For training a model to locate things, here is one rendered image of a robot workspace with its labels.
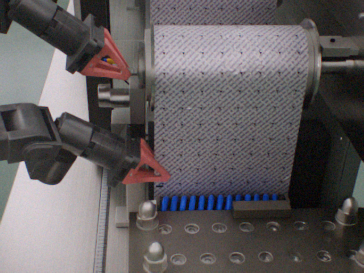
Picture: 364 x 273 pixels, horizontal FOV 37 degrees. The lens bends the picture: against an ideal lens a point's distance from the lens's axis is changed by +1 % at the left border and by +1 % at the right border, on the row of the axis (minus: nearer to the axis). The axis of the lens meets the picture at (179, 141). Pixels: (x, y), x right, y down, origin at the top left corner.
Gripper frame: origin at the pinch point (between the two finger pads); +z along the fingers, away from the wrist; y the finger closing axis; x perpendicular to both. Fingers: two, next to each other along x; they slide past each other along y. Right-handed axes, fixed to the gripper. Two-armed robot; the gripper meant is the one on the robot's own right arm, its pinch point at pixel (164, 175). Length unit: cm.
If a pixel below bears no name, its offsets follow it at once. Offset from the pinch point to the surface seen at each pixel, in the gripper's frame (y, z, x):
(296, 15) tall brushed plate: -39, 20, 27
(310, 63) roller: -1.0, 9.3, 28.4
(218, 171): 0.2, 7.5, 5.2
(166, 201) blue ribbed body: 2.9, 1.8, -2.8
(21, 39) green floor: -327, -26, -141
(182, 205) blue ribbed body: 3.5, 4.4, -1.8
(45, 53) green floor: -301, -8, -130
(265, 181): 0.3, 15.8, 7.4
